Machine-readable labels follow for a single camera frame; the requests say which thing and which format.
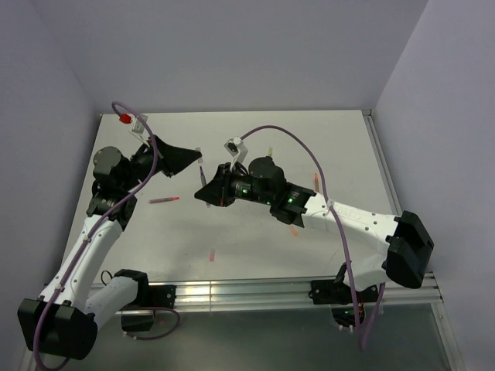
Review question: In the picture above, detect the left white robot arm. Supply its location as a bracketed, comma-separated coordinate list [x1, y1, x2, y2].
[17, 137, 202, 360]

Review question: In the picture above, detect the purple highlighter pen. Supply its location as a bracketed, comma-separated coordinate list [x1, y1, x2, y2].
[200, 166, 207, 186]

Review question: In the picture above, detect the aluminium right side rail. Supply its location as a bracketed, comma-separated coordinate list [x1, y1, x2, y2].
[361, 110, 402, 215]

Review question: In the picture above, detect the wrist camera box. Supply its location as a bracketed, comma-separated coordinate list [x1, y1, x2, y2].
[224, 137, 248, 172]
[129, 117, 148, 145]

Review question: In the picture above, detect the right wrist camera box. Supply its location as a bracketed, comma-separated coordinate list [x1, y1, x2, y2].
[224, 137, 248, 172]

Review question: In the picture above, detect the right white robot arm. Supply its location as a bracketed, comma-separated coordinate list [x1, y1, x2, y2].
[194, 157, 434, 301]

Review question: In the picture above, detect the aluminium front rail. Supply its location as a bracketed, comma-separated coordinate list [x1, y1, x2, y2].
[40, 272, 444, 314]

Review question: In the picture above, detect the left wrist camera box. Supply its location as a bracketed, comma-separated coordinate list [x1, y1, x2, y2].
[129, 117, 148, 145]

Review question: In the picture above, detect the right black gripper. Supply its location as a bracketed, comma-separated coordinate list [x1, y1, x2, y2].
[194, 162, 273, 207]

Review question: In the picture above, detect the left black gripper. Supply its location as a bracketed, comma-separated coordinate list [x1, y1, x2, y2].
[120, 134, 201, 192]

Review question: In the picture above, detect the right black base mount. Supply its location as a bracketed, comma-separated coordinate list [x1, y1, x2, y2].
[308, 279, 379, 328]

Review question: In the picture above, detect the aluminium rail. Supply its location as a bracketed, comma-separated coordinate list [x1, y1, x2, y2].
[40, 272, 444, 314]
[361, 110, 402, 215]

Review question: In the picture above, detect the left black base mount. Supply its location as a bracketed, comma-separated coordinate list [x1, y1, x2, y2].
[121, 284, 181, 341]

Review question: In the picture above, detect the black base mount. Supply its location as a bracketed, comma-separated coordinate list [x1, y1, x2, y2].
[308, 279, 379, 328]
[121, 284, 181, 341]

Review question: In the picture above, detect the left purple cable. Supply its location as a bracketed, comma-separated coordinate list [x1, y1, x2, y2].
[32, 101, 182, 371]

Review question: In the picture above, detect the red highlighter pen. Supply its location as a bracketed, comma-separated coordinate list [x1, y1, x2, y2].
[148, 196, 180, 204]

